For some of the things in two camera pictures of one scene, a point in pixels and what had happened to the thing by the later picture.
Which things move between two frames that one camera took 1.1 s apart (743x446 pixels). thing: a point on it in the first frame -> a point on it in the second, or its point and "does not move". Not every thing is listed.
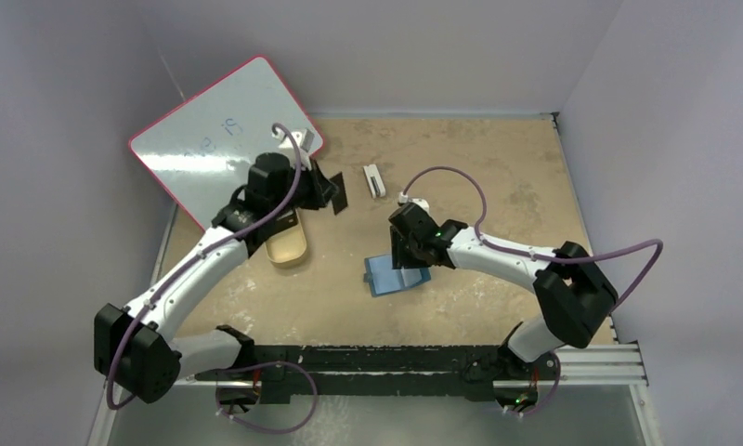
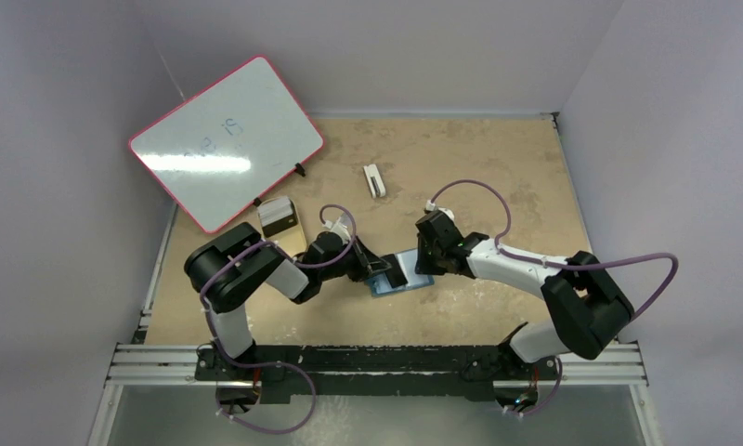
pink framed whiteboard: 203,148 does not move
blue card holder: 383,279 does not move
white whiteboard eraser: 374,180 does not move
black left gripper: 322,189 -> 367,263
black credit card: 339,200 -> 395,274
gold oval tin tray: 288,248 does not move
